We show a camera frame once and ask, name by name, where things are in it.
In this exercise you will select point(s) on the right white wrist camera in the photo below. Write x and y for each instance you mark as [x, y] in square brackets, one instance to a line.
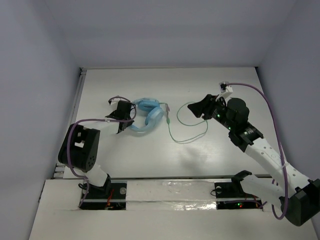
[225, 90]

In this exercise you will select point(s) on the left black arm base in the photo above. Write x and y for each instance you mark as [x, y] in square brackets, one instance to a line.
[111, 196]

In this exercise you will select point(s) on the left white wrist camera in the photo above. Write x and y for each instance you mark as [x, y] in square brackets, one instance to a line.
[114, 99]

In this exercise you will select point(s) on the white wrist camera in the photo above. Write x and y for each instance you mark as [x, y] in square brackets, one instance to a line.
[225, 90]
[114, 99]

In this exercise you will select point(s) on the light blue headphones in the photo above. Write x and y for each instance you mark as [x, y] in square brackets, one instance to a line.
[154, 114]

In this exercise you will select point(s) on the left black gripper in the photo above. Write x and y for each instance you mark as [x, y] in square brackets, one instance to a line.
[122, 116]

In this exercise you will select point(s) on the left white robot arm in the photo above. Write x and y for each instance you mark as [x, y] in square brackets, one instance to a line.
[79, 150]

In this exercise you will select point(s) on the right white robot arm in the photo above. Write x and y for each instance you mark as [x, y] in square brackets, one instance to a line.
[295, 194]

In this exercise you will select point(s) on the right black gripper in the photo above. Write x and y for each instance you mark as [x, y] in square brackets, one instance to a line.
[205, 106]

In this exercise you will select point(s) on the silver taped mounting rail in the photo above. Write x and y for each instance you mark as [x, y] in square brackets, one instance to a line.
[170, 194]

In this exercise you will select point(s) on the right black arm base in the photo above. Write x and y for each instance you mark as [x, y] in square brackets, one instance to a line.
[230, 195]

